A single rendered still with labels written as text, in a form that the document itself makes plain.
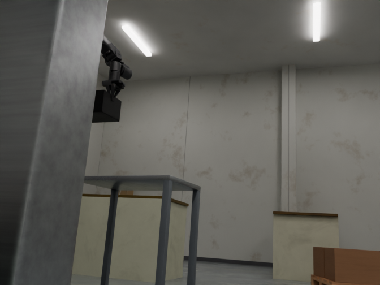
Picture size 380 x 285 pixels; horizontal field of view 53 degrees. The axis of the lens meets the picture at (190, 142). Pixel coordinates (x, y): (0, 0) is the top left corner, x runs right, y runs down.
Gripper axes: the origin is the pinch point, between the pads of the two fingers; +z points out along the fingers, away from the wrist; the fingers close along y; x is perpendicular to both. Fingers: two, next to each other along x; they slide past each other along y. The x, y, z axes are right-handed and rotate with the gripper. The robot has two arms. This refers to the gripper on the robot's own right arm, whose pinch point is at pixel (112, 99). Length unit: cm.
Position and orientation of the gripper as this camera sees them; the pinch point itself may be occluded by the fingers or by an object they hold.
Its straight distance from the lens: 196.7
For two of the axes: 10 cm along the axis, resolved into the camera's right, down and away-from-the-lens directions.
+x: -3.2, -2.3, -9.2
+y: -9.5, 0.3, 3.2
